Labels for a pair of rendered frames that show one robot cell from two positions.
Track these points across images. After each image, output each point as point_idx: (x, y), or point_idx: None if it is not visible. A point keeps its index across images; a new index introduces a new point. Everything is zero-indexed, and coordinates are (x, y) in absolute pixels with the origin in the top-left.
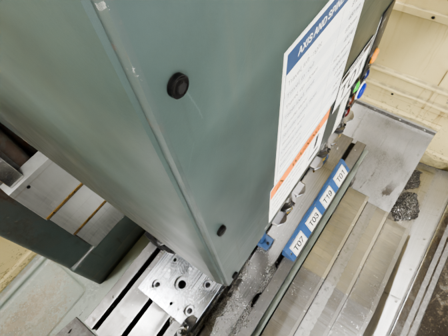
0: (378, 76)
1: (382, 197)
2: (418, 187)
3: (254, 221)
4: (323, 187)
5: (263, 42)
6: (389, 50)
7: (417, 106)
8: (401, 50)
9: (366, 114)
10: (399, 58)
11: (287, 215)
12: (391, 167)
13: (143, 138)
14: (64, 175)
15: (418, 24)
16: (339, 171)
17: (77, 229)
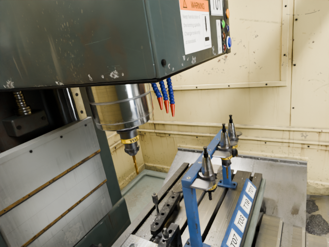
0: (251, 133)
1: (293, 216)
2: (318, 210)
3: (170, 7)
4: (239, 196)
5: None
6: (251, 113)
7: (285, 146)
8: (258, 110)
9: (254, 163)
10: (259, 116)
11: (218, 226)
12: (288, 193)
13: None
14: (24, 173)
15: (260, 91)
16: (247, 185)
17: (20, 246)
